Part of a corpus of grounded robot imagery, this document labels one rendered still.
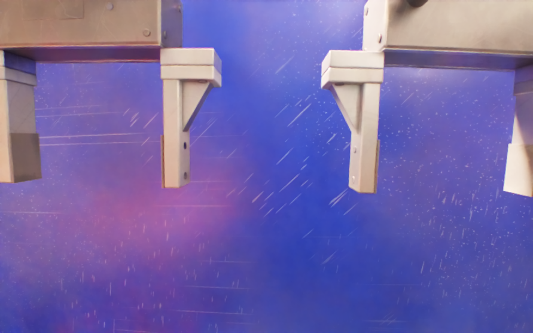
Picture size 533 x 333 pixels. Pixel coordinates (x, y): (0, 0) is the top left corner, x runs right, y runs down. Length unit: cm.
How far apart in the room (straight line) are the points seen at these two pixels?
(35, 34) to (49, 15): 2
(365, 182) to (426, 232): 25
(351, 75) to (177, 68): 12
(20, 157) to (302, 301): 39
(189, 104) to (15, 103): 14
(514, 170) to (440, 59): 11
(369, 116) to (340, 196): 21
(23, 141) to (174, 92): 14
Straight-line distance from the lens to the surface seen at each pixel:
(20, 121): 29
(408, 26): 22
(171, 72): 21
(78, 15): 24
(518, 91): 30
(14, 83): 29
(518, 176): 29
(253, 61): 41
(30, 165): 29
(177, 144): 21
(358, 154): 21
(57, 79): 55
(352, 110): 21
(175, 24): 24
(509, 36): 25
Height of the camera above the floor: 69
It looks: 6 degrees down
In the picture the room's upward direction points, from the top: 1 degrees clockwise
